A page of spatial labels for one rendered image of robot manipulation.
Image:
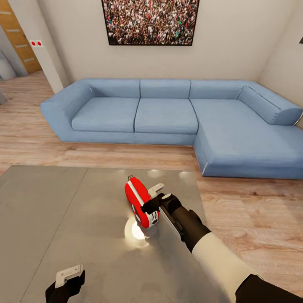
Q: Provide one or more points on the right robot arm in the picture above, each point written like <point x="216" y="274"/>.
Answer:
<point x="232" y="278"/>

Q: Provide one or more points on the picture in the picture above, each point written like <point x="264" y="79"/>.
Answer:
<point x="150" y="22"/>

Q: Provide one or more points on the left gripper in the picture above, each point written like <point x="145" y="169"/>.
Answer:
<point x="71" y="288"/>

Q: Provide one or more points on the radio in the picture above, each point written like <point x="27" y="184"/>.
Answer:
<point x="137" y="195"/>

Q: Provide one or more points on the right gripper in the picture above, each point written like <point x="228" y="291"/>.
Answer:
<point x="150" y="206"/>

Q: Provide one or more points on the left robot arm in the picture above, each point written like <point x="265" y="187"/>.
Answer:
<point x="63" y="289"/>

